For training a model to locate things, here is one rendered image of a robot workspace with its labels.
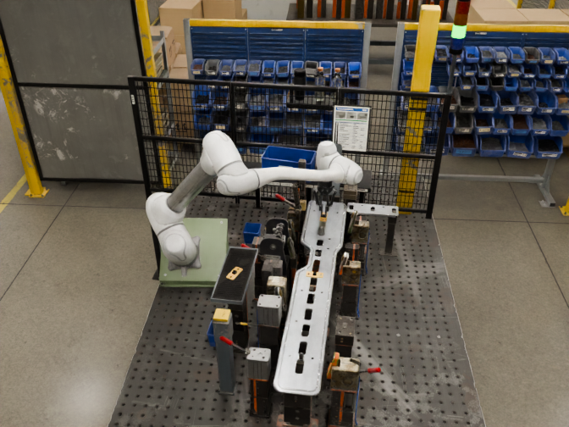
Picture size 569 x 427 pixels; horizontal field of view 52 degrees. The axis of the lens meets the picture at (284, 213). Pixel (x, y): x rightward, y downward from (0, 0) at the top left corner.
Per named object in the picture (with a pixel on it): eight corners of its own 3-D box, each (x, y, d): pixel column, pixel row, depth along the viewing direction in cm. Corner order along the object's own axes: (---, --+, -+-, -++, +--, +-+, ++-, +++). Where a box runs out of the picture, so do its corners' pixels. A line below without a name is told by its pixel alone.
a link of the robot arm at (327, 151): (311, 169, 307) (328, 179, 299) (312, 141, 298) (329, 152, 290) (326, 162, 313) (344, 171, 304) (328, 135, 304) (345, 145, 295)
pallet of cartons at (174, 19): (233, 98, 712) (229, 10, 653) (168, 96, 720) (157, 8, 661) (250, 63, 810) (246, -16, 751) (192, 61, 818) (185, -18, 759)
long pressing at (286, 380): (326, 397, 228) (326, 395, 227) (268, 390, 231) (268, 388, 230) (347, 203, 341) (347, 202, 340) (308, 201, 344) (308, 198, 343)
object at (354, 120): (367, 152, 359) (371, 106, 341) (330, 150, 361) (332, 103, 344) (367, 152, 360) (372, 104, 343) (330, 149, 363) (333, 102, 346)
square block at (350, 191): (353, 241, 359) (356, 191, 339) (339, 240, 360) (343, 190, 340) (353, 234, 365) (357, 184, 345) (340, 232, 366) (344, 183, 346)
